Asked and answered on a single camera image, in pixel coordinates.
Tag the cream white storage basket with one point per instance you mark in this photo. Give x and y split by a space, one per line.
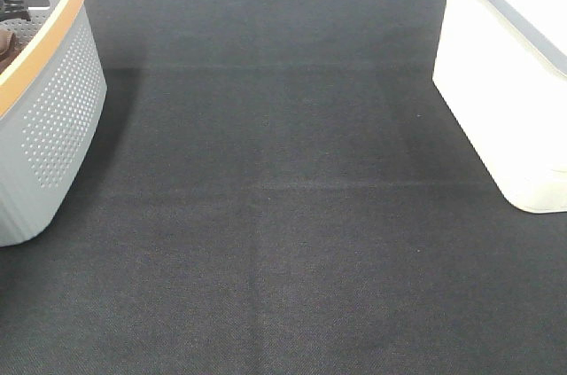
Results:
501 68

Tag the grey perforated basket orange rim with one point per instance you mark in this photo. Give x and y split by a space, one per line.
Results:
52 97

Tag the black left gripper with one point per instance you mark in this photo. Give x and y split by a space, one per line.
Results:
14 10

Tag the black table cloth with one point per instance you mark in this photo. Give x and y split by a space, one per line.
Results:
277 187

